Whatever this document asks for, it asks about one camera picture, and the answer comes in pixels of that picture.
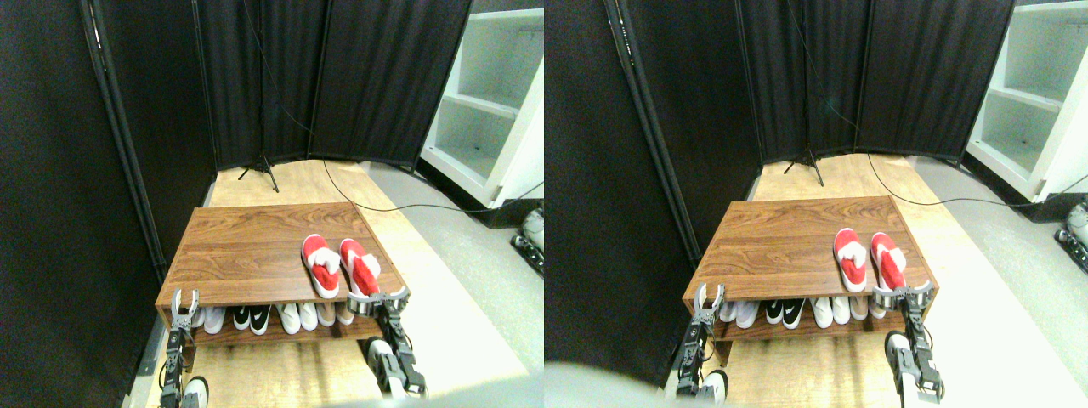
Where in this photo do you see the black stand foot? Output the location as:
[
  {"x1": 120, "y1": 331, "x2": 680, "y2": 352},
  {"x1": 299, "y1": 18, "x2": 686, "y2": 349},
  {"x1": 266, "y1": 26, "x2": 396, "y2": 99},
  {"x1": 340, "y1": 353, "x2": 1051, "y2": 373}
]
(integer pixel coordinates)
[
  {"x1": 783, "y1": 151, "x2": 825, "y2": 187},
  {"x1": 238, "y1": 156, "x2": 280, "y2": 193}
]

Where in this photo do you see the brown shoe rack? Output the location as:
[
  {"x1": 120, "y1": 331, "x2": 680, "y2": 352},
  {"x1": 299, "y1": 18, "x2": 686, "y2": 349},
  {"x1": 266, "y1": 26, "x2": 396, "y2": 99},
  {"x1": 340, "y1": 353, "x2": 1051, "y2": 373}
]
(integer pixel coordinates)
[
  {"x1": 155, "y1": 202, "x2": 411, "y2": 366},
  {"x1": 683, "y1": 195, "x2": 939, "y2": 367}
]

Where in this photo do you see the white shelf unit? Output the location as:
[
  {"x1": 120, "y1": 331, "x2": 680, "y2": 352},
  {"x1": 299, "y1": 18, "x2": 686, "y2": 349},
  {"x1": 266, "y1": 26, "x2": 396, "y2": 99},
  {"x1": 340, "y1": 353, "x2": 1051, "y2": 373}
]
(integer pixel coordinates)
[
  {"x1": 420, "y1": 8, "x2": 544, "y2": 209},
  {"x1": 966, "y1": 0, "x2": 1088, "y2": 202}
]

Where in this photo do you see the red shoe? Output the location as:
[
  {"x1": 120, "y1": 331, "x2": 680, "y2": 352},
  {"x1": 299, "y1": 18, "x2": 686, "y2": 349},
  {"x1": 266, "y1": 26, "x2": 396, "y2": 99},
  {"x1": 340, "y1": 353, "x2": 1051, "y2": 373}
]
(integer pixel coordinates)
[
  {"x1": 833, "y1": 228, "x2": 870, "y2": 293},
  {"x1": 302, "y1": 234, "x2": 343, "y2": 300},
  {"x1": 870, "y1": 232, "x2": 910, "y2": 292},
  {"x1": 339, "y1": 238, "x2": 383, "y2": 298}
]

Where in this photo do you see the grey curtain foot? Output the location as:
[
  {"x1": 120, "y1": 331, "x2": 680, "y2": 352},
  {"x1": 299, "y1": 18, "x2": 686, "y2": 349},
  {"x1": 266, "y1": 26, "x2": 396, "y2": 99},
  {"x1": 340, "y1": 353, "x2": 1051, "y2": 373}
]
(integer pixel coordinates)
[{"x1": 134, "y1": 327, "x2": 167, "y2": 379}]

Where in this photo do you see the black curtain pole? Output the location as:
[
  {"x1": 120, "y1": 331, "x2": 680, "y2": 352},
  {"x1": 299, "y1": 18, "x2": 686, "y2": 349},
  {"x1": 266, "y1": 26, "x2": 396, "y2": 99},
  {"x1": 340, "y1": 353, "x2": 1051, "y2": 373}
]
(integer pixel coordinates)
[
  {"x1": 79, "y1": 0, "x2": 167, "y2": 286},
  {"x1": 602, "y1": 0, "x2": 694, "y2": 277}
]

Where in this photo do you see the grey machine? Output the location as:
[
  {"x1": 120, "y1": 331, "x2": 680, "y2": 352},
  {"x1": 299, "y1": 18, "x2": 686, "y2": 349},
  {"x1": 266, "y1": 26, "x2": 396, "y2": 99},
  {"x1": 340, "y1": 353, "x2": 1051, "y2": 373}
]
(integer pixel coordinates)
[
  {"x1": 511, "y1": 207, "x2": 544, "y2": 277},
  {"x1": 1054, "y1": 201, "x2": 1088, "y2": 275}
]

